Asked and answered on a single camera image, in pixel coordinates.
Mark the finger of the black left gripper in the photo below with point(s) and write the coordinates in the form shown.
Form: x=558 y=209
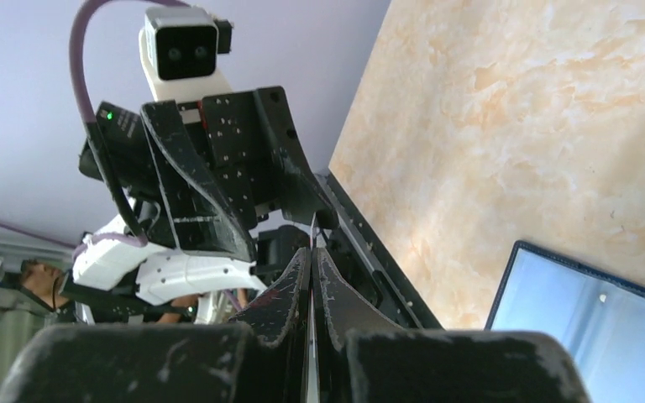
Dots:
x=299 y=194
x=202 y=219

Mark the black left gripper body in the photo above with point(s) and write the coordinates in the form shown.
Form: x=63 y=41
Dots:
x=227 y=135

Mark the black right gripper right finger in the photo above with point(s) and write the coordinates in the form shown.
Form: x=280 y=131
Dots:
x=363 y=356

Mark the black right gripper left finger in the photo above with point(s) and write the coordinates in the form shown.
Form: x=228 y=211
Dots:
x=256 y=356

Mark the blue leather card holder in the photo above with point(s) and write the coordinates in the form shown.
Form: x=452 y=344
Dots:
x=599 y=318

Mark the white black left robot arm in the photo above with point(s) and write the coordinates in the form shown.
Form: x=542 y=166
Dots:
x=117 y=270

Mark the person behind the table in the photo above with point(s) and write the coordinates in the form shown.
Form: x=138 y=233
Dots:
x=44 y=281

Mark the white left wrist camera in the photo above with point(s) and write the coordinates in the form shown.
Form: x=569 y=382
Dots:
x=179 y=46

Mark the aluminium frame rail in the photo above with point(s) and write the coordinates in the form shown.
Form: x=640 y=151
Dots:
x=13 y=251

